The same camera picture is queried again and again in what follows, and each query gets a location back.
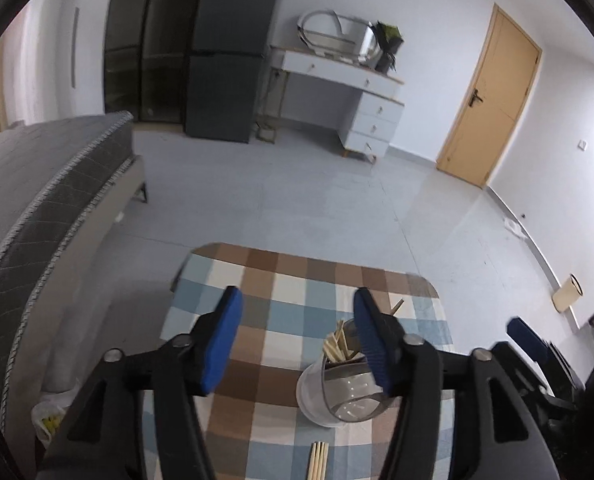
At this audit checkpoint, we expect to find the dark wardrobe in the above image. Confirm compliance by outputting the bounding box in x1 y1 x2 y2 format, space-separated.
102 0 283 145

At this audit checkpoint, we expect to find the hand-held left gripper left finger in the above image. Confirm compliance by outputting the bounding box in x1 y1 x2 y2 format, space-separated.
37 286 244 480

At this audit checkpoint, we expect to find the wooden door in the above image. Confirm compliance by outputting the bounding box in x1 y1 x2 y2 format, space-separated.
436 2 544 190

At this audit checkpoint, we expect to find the potted green plant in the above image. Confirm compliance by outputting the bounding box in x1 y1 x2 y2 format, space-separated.
372 21 405 73

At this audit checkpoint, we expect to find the clear plastic bag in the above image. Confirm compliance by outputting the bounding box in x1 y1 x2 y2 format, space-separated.
31 390 80 448

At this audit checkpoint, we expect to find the checkered tablecloth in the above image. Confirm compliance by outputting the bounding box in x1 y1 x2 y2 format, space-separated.
142 242 455 480

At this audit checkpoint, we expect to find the beige paper roll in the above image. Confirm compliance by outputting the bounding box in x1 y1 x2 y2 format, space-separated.
552 274 584 313

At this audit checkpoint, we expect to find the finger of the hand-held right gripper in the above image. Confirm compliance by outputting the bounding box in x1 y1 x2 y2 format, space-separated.
507 316 578 411

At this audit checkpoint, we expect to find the gold frame stool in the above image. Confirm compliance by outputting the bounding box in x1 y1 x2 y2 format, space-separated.
257 70 290 142

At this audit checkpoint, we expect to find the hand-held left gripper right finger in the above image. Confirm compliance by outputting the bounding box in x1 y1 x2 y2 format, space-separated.
353 287 560 480

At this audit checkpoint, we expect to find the metal utensil holder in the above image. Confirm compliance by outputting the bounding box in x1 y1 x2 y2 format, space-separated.
296 347 403 428

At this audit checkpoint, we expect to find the grey quilted bed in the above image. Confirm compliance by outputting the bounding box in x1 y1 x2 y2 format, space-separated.
0 110 150 461

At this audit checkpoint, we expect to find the round mirror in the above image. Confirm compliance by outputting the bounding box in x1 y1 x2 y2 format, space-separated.
296 9 380 58

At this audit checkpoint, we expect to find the white dressing desk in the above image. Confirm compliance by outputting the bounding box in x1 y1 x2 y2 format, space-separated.
269 45 407 163

